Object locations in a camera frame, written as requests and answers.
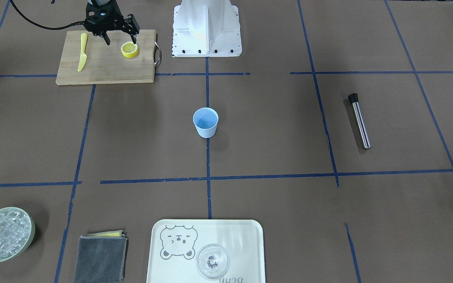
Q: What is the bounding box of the yellow plastic knife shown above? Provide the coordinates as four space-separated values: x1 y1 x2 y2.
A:
77 33 88 72

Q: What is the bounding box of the grey folded cloth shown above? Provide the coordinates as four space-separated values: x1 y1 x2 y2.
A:
74 230 127 283

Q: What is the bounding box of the green bowl of ice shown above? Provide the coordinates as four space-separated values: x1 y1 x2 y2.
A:
0 207 35 262

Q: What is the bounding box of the clear wine glass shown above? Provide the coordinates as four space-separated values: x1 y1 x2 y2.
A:
197 244 230 279

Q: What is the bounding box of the steel muddler black tip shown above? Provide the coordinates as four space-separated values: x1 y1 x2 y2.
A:
348 93 372 150

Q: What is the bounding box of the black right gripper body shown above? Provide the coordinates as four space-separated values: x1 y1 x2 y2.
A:
83 0 139 36

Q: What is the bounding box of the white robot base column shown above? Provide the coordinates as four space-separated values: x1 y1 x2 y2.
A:
171 0 243 58

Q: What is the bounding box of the lemon slice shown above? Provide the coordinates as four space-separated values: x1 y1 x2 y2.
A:
120 41 140 59

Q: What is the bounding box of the cream bear tray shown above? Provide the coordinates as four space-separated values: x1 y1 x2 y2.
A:
146 219 266 283

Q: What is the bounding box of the wooden cutting board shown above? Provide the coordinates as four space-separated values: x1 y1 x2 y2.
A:
56 30 161 86

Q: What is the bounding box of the light blue cup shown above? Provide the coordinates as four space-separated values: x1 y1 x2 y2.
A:
193 107 219 138

